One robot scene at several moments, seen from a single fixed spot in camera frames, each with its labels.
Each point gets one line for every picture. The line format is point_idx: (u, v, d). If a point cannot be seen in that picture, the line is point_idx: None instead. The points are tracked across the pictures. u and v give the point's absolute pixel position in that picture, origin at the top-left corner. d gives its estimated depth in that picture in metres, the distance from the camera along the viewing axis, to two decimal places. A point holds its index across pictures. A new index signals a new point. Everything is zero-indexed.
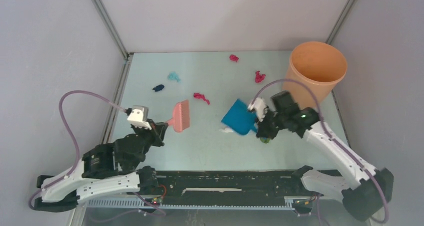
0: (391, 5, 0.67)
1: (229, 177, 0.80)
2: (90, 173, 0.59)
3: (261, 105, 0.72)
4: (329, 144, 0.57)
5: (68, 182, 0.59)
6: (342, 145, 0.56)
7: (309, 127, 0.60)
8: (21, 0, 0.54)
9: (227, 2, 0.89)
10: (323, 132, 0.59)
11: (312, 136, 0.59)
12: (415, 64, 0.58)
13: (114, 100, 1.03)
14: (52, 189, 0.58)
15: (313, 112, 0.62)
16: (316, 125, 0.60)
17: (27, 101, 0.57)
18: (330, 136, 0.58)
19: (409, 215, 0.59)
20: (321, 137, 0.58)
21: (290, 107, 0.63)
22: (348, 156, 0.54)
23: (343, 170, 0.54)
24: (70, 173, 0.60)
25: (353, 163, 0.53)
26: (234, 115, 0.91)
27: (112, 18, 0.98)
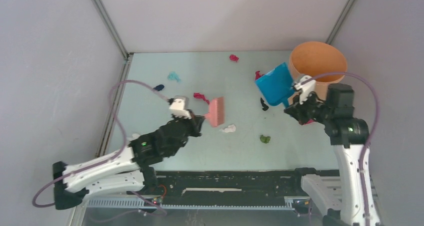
0: (390, 5, 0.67)
1: (229, 177, 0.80)
2: (138, 160, 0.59)
3: (309, 89, 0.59)
4: (355, 174, 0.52)
5: (105, 167, 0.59)
6: (366, 183, 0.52)
7: (347, 146, 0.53)
8: (20, 0, 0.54)
9: (227, 2, 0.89)
10: (356, 159, 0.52)
11: (344, 155, 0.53)
12: (415, 64, 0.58)
13: (115, 99, 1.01)
14: (82, 175, 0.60)
15: (363, 132, 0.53)
16: (356, 148, 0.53)
17: (27, 101, 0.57)
18: (361, 167, 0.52)
19: (409, 215, 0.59)
20: (350, 163, 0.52)
21: (342, 110, 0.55)
22: (363, 195, 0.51)
23: (347, 201, 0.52)
24: (113, 158, 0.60)
25: (361, 204, 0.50)
26: (274, 79, 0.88)
27: (112, 18, 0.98)
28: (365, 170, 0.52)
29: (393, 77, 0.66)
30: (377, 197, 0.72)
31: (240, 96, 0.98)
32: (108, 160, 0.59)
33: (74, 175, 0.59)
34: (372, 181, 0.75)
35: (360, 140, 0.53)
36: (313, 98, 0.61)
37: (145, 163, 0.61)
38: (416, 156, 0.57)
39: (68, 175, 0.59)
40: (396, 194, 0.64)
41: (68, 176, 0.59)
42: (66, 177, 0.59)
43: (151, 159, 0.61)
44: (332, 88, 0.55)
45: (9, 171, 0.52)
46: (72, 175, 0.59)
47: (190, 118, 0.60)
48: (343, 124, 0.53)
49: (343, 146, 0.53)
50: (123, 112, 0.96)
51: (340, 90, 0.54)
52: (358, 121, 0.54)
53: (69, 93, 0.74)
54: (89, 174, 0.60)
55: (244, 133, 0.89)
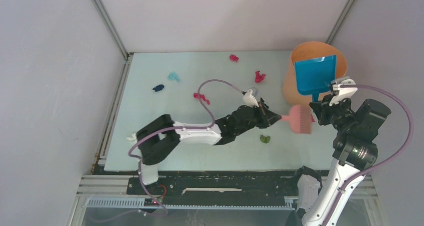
0: (391, 5, 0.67)
1: (229, 177, 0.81)
2: (223, 136, 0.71)
3: (345, 94, 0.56)
4: (333, 191, 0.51)
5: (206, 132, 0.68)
6: (340, 201, 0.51)
7: (342, 163, 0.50)
8: (20, 0, 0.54)
9: (228, 2, 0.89)
10: (344, 179, 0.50)
11: (334, 169, 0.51)
12: (415, 65, 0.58)
13: (114, 99, 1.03)
14: (190, 132, 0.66)
15: (368, 157, 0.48)
16: (350, 168, 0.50)
17: (28, 101, 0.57)
18: (342, 187, 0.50)
19: (409, 215, 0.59)
20: (335, 179, 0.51)
21: (360, 127, 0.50)
22: (329, 211, 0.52)
23: (313, 207, 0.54)
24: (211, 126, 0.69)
25: (323, 214, 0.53)
26: (316, 68, 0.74)
27: (112, 19, 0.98)
28: (346, 192, 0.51)
29: (393, 77, 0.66)
30: (377, 197, 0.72)
31: (240, 96, 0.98)
32: (208, 127, 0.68)
33: (184, 129, 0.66)
34: (372, 181, 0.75)
35: (360, 165, 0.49)
36: (346, 105, 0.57)
37: (221, 142, 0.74)
38: (416, 156, 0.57)
39: (179, 128, 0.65)
40: (396, 194, 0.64)
41: (180, 129, 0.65)
42: (177, 129, 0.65)
43: (228, 139, 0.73)
44: (365, 101, 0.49)
45: (9, 171, 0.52)
46: (182, 129, 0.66)
47: (259, 106, 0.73)
48: (352, 141, 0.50)
49: (338, 161, 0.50)
50: (123, 112, 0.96)
51: (371, 108, 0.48)
52: (372, 147, 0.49)
53: (69, 93, 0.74)
54: (194, 132, 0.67)
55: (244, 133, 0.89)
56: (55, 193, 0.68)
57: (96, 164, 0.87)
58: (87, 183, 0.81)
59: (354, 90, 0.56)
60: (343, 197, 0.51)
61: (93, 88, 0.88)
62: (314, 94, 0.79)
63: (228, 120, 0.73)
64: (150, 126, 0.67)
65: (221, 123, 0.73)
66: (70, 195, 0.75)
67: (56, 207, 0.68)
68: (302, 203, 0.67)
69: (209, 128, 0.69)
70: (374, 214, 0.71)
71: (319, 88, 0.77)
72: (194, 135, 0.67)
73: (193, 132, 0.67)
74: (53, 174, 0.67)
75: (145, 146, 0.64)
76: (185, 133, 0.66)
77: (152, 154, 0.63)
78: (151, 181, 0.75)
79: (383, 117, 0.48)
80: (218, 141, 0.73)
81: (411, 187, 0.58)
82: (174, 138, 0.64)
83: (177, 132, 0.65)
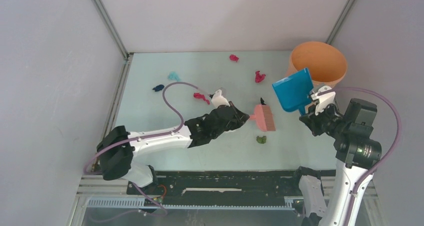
0: (390, 6, 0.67)
1: (229, 177, 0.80)
2: (194, 137, 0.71)
3: (326, 100, 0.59)
4: (345, 195, 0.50)
5: (167, 139, 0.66)
6: (354, 205, 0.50)
7: (349, 166, 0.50)
8: (20, 0, 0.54)
9: (228, 1, 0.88)
10: (354, 181, 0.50)
11: (342, 173, 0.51)
12: (415, 65, 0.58)
13: (114, 100, 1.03)
14: (148, 141, 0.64)
15: (376, 153, 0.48)
16: (357, 170, 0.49)
17: (28, 101, 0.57)
18: (354, 190, 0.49)
19: (409, 214, 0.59)
20: (346, 183, 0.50)
21: (357, 126, 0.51)
22: (345, 217, 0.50)
23: (328, 214, 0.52)
24: (176, 131, 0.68)
25: (339, 221, 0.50)
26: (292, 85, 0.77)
27: (112, 18, 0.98)
28: (357, 194, 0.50)
29: (393, 76, 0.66)
30: (377, 197, 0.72)
31: (236, 101, 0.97)
32: (172, 132, 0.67)
33: (141, 139, 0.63)
34: (372, 181, 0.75)
35: (366, 163, 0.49)
36: (330, 110, 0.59)
37: (196, 144, 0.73)
38: (415, 158, 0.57)
39: (134, 140, 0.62)
40: (398, 194, 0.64)
41: (135, 140, 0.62)
42: (132, 140, 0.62)
43: (202, 140, 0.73)
44: (352, 100, 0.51)
45: (9, 172, 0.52)
46: (139, 140, 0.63)
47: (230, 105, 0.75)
48: (354, 141, 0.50)
49: (346, 165, 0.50)
50: (123, 112, 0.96)
51: (361, 104, 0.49)
52: (375, 144, 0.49)
53: (69, 93, 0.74)
54: (154, 141, 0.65)
55: (244, 133, 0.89)
56: (55, 193, 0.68)
57: (96, 164, 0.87)
58: (87, 182, 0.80)
59: (334, 95, 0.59)
60: (356, 200, 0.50)
61: (93, 88, 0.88)
62: (300, 108, 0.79)
63: (206, 120, 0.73)
64: (106, 139, 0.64)
65: (195, 123, 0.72)
66: (71, 195, 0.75)
67: (57, 206, 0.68)
68: (311, 206, 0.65)
69: (173, 133, 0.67)
70: (374, 215, 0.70)
71: (303, 102, 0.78)
72: (153, 144, 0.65)
73: (150, 141, 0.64)
74: (53, 173, 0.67)
75: (103, 161, 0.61)
76: (142, 143, 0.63)
77: (108, 170, 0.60)
78: (145, 182, 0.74)
79: (373, 111, 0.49)
80: (192, 142, 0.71)
81: (412, 187, 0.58)
82: (128, 152, 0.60)
83: (131, 144, 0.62)
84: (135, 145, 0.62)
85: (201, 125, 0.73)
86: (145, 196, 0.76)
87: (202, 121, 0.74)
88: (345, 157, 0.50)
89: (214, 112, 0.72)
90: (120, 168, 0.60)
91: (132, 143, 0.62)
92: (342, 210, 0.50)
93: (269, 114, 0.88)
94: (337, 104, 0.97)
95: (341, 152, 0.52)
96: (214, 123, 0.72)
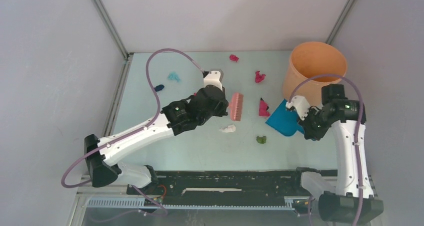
0: (390, 5, 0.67)
1: (229, 177, 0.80)
2: (177, 125, 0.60)
3: (301, 105, 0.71)
4: (350, 147, 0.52)
5: (143, 135, 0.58)
6: (361, 155, 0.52)
7: (344, 120, 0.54)
8: (19, 1, 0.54)
9: (228, 1, 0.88)
10: (352, 133, 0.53)
11: (340, 129, 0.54)
12: (415, 65, 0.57)
13: (114, 99, 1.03)
14: (118, 145, 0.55)
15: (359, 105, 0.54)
16: (350, 123, 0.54)
17: (27, 101, 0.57)
18: (356, 140, 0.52)
19: (409, 214, 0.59)
20: (346, 136, 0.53)
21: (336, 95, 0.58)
22: (358, 168, 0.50)
23: (341, 175, 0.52)
24: (149, 124, 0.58)
25: (354, 174, 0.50)
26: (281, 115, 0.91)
27: (112, 18, 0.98)
28: (360, 144, 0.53)
29: (393, 76, 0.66)
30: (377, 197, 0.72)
31: None
32: (144, 127, 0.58)
33: (110, 145, 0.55)
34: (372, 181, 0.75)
35: (356, 116, 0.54)
36: (312, 109, 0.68)
37: (180, 131, 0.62)
38: (414, 157, 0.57)
39: (103, 147, 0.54)
40: (397, 194, 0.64)
41: (104, 148, 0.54)
42: (101, 149, 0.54)
43: (187, 125, 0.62)
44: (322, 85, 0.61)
45: (9, 171, 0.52)
46: (108, 146, 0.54)
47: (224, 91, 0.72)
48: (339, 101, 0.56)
49: (340, 121, 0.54)
50: (123, 112, 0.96)
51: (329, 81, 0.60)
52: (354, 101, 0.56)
53: (69, 93, 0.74)
54: (128, 142, 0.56)
55: (244, 133, 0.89)
56: (55, 193, 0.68)
57: None
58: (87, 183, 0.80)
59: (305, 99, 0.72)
60: (361, 149, 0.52)
61: (93, 88, 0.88)
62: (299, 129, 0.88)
63: (191, 103, 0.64)
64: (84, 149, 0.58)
65: (172, 107, 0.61)
66: (70, 195, 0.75)
67: (56, 206, 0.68)
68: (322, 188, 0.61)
69: (146, 127, 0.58)
70: None
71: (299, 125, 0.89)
72: (128, 144, 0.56)
73: (121, 143, 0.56)
74: (52, 173, 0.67)
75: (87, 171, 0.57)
76: (115, 148, 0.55)
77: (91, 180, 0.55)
78: (145, 183, 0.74)
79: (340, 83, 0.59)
80: (176, 129, 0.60)
81: (411, 188, 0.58)
82: (100, 162, 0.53)
83: (101, 152, 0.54)
84: (105, 153, 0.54)
85: (183, 107, 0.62)
86: (145, 196, 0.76)
87: (186, 104, 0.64)
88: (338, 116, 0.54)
89: (202, 93, 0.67)
90: (101, 177, 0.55)
91: (102, 152, 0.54)
92: (349, 163, 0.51)
93: (240, 101, 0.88)
94: None
95: (333, 116, 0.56)
96: (199, 105, 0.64)
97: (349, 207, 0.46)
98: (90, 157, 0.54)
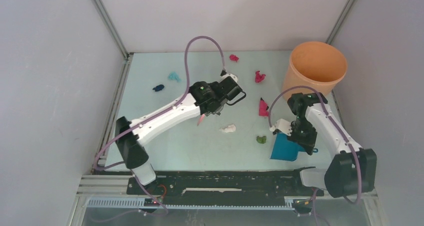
0: (390, 6, 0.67)
1: (229, 177, 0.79)
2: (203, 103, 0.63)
3: (284, 125, 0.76)
4: (324, 119, 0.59)
5: (172, 115, 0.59)
6: (336, 123, 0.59)
7: (311, 104, 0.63)
8: (19, 0, 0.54)
9: (228, 1, 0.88)
10: (321, 110, 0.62)
11: (311, 113, 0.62)
12: (415, 65, 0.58)
13: (114, 99, 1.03)
14: (151, 124, 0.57)
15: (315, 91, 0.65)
16: (317, 105, 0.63)
17: (27, 101, 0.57)
18: (327, 113, 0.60)
19: (409, 214, 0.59)
20: (318, 114, 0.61)
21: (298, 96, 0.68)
22: (339, 132, 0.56)
23: (331, 145, 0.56)
24: (177, 104, 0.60)
25: (339, 136, 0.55)
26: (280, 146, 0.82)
27: (112, 18, 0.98)
28: (332, 115, 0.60)
29: (393, 77, 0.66)
30: (377, 196, 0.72)
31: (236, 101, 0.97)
32: (173, 106, 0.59)
33: (142, 126, 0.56)
34: None
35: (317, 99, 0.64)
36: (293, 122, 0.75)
37: (207, 108, 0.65)
38: (414, 157, 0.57)
39: (136, 127, 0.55)
40: (397, 193, 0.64)
41: (136, 128, 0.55)
42: (134, 129, 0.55)
43: (213, 104, 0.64)
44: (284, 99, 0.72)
45: (9, 171, 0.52)
46: (140, 127, 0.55)
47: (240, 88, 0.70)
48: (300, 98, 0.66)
49: (308, 106, 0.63)
50: (123, 112, 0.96)
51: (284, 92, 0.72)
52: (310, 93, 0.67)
53: (69, 93, 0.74)
54: (158, 122, 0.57)
55: (244, 133, 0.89)
56: (56, 193, 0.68)
57: (96, 164, 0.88)
58: (87, 183, 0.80)
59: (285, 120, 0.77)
60: (335, 119, 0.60)
61: (93, 87, 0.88)
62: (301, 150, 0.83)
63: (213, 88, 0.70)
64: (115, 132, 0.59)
65: (197, 87, 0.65)
66: (70, 194, 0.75)
67: (57, 206, 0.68)
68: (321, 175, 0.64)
69: (175, 106, 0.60)
70: (374, 214, 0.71)
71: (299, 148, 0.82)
72: (158, 124, 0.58)
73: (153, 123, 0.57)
74: (52, 173, 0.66)
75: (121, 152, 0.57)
76: (146, 128, 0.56)
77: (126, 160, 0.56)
78: (150, 179, 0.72)
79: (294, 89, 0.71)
80: (201, 106, 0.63)
81: (411, 188, 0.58)
82: (134, 141, 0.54)
83: (134, 132, 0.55)
84: (138, 133, 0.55)
85: (208, 88, 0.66)
86: (149, 196, 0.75)
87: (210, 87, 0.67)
88: (306, 103, 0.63)
89: (226, 81, 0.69)
90: (136, 157, 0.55)
91: (134, 132, 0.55)
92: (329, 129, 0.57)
93: None
94: (337, 104, 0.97)
95: (303, 108, 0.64)
96: (222, 88, 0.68)
97: (346, 165, 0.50)
98: (124, 138, 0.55)
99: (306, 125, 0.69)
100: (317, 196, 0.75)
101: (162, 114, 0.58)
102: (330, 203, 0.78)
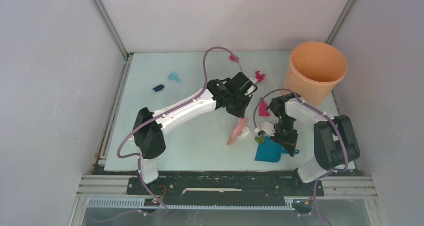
0: (391, 6, 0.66)
1: (229, 177, 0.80)
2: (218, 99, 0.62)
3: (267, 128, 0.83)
4: (299, 105, 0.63)
5: (193, 106, 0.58)
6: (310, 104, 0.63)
7: (286, 99, 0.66)
8: (18, 0, 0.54)
9: (228, 1, 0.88)
10: (294, 99, 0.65)
11: (289, 106, 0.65)
12: (415, 65, 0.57)
13: (114, 99, 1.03)
14: (173, 115, 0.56)
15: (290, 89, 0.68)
16: (292, 99, 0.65)
17: (27, 101, 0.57)
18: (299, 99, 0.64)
19: (409, 214, 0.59)
20: (293, 102, 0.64)
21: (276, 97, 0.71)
22: (315, 110, 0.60)
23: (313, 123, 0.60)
24: (198, 97, 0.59)
25: (315, 113, 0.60)
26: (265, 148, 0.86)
27: (112, 19, 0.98)
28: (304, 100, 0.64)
29: (393, 77, 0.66)
30: (377, 197, 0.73)
31: None
32: (193, 98, 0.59)
33: (165, 116, 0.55)
34: (372, 180, 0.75)
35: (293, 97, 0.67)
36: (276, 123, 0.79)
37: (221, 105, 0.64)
38: (414, 157, 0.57)
39: (159, 117, 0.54)
40: (397, 194, 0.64)
41: (159, 117, 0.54)
42: (157, 119, 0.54)
43: (226, 99, 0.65)
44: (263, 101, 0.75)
45: (9, 171, 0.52)
46: (163, 117, 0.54)
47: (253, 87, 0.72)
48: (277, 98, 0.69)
49: (285, 102, 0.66)
50: (123, 112, 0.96)
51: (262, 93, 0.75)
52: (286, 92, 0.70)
53: (70, 93, 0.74)
54: (180, 113, 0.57)
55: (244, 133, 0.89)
56: (56, 193, 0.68)
57: (96, 164, 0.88)
58: (87, 183, 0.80)
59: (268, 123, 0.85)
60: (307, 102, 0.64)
61: (93, 87, 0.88)
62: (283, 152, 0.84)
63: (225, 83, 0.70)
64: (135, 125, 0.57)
65: (213, 84, 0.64)
66: (70, 195, 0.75)
67: (57, 206, 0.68)
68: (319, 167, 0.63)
69: (195, 99, 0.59)
70: (374, 214, 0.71)
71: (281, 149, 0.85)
72: (180, 115, 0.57)
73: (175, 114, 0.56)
74: (52, 174, 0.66)
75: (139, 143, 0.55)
76: (168, 119, 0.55)
77: (146, 149, 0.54)
78: (151, 179, 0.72)
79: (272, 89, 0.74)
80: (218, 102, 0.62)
81: (411, 188, 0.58)
82: (158, 129, 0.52)
83: (158, 121, 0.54)
84: (161, 122, 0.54)
85: (222, 84, 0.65)
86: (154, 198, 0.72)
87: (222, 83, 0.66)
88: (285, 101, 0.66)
89: (240, 77, 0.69)
90: (157, 145, 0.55)
91: (158, 121, 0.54)
92: (306, 110, 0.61)
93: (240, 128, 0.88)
94: (337, 104, 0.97)
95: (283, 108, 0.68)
96: (234, 84, 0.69)
97: (326, 131, 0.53)
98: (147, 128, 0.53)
99: (287, 124, 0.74)
100: (317, 196, 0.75)
101: (184, 105, 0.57)
102: (331, 203, 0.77)
